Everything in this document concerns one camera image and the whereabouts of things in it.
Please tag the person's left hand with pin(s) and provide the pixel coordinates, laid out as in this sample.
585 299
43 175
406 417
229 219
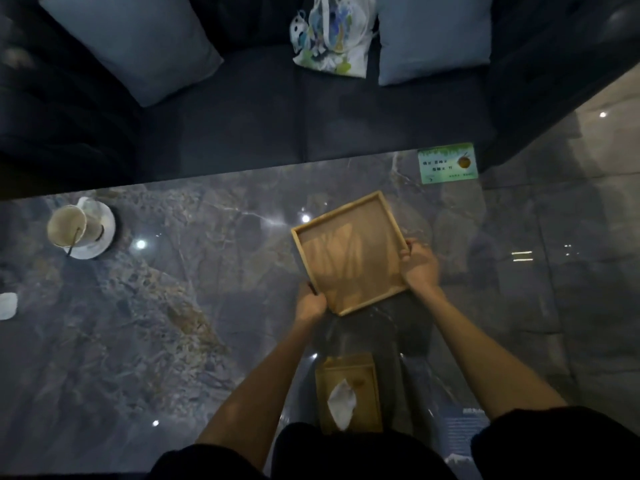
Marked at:
309 307

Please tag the person's right hand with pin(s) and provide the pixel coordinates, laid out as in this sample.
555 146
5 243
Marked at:
423 268

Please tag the person's left thumb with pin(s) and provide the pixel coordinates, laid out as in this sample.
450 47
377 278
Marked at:
311 289

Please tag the person's right thumb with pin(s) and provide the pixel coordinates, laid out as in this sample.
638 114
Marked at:
406 251

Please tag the square wooden tray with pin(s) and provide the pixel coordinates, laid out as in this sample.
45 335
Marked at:
350 254

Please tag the person's left forearm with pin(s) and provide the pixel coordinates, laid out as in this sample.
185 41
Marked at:
265 384

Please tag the person's right forearm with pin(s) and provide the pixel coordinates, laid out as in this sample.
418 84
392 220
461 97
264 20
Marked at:
480 354

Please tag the green table sticker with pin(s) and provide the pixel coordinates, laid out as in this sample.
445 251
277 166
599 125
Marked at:
447 163

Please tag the wooden tissue box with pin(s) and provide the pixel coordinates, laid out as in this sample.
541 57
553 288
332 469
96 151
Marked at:
350 389

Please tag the white tissue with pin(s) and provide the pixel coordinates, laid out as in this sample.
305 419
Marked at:
342 403

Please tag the person's black shirt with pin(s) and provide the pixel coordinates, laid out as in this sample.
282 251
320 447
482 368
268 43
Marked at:
390 452

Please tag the blue printed card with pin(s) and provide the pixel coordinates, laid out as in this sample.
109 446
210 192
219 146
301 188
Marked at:
463 434

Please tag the dark blue sofa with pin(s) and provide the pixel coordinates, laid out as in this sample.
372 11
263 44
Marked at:
280 94

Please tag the small light blue cushion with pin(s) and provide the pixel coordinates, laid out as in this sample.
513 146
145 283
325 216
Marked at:
433 36

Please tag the white saucer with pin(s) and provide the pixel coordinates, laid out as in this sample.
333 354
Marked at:
98 229

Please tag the white printed tote bag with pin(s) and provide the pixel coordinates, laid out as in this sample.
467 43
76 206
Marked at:
332 34

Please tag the dark drinking straw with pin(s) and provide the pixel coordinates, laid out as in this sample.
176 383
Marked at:
74 241

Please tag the glass cup with drink residue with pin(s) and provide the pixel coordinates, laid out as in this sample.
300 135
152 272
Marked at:
73 226

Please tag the large light blue cushion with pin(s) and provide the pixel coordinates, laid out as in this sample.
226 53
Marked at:
135 44

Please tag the crumpled white napkin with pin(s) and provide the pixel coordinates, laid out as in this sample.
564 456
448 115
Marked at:
7 305

